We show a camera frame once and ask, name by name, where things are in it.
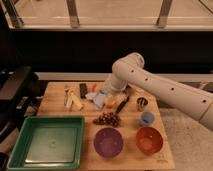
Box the black equipment on left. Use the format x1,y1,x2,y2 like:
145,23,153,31
0,66,41,143

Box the black handled utensil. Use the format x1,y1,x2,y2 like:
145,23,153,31
115,95,130,114

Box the light blue towel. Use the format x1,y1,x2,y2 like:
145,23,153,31
86,88,109,110

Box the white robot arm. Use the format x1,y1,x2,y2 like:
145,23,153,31
106,53,213,131

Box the beige wooden utensil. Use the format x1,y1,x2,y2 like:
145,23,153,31
65,91,83,110

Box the red bowl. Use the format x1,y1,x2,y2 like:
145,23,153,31
135,127,163,155

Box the black rectangular block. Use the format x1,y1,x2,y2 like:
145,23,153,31
79,83,88,99

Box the orange cylinder block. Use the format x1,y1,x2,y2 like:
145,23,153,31
104,96,117,108

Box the bunch of dark grapes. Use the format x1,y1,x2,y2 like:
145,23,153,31
93,112,121,127

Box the small blue cup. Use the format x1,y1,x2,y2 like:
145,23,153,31
140,112,155,127

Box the dark metal cup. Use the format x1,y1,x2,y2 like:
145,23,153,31
136,97,148,111

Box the silver metal utensil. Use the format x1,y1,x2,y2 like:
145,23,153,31
64,87,69,106

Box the small orange item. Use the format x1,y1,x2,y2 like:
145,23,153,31
88,83,97,92

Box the wooden board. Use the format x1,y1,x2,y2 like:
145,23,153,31
38,82,175,171

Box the purple bowl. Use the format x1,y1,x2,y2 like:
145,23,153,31
93,127,123,158

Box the green plastic tray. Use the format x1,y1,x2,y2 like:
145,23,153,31
7,116,84,171

